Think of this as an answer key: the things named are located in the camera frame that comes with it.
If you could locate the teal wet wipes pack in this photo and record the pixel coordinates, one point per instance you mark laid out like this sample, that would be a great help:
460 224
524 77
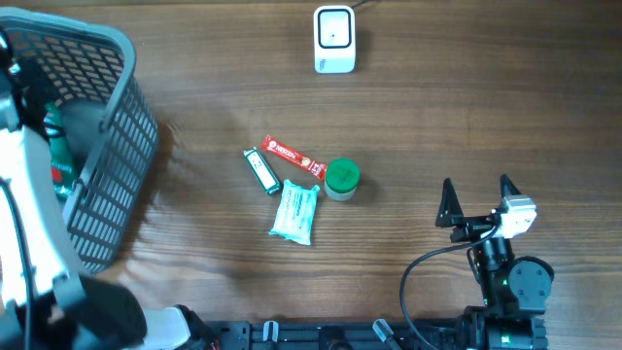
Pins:
295 214

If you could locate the green gloves package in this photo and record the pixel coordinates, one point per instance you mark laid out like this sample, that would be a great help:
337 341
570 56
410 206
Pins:
64 171

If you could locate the red Nescafe stick sachet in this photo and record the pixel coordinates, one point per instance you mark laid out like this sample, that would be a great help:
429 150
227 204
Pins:
279 149

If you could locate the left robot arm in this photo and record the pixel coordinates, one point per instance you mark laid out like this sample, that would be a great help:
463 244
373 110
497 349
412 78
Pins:
51 300

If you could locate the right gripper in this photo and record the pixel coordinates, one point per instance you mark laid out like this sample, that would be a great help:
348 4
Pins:
450 214

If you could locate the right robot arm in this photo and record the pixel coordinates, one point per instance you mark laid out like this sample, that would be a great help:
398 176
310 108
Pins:
514 289

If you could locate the grey plastic mesh basket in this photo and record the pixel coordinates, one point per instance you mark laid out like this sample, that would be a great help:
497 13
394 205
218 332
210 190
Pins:
111 132

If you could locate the green lid plastic jar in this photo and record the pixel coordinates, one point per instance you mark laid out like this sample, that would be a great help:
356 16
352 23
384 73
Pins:
342 179

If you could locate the green white small box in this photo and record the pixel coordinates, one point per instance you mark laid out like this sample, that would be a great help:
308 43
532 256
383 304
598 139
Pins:
262 171

